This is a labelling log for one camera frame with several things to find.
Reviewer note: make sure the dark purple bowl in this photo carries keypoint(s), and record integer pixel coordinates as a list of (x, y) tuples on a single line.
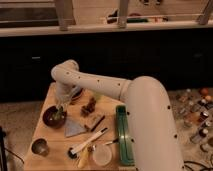
[(50, 122)]

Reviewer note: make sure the grey triangular cloth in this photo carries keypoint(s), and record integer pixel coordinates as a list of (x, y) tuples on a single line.
[(73, 128)]

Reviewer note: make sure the beige block with black stripe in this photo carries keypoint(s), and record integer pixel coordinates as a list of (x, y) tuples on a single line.
[(94, 121)]

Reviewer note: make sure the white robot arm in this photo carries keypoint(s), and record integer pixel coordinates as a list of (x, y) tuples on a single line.
[(149, 114)]

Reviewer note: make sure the brown pinecone toy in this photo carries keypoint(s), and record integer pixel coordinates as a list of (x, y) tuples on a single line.
[(89, 108)]

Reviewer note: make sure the orange bowl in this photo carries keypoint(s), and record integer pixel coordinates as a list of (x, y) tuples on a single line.
[(77, 96)]

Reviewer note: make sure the yellow banana toy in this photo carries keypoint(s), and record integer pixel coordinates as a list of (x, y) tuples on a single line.
[(83, 158)]

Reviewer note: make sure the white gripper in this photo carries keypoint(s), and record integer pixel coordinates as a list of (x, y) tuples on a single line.
[(63, 94)]

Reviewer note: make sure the white round dish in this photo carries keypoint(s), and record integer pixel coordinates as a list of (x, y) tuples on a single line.
[(102, 155)]

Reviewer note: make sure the green plastic tray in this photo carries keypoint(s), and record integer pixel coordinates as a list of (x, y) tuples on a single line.
[(124, 139)]

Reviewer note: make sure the small metal cup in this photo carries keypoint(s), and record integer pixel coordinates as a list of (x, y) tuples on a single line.
[(40, 147)]

